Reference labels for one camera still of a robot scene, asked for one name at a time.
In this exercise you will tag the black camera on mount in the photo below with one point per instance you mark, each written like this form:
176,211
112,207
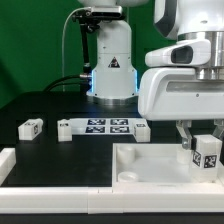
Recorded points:
106,11

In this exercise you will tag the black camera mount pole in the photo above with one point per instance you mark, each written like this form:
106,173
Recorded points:
88,25

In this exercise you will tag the white U-shaped obstacle fence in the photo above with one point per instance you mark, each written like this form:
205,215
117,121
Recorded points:
118,198

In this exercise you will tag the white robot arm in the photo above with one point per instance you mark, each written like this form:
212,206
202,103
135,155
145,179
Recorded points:
195,19

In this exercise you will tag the white marker base plate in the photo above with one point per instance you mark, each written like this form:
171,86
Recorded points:
102,126

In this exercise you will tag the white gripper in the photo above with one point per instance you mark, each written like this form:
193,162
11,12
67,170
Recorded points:
170,89

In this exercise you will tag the white square tabletop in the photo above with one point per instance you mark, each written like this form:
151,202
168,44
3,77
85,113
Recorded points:
155,164

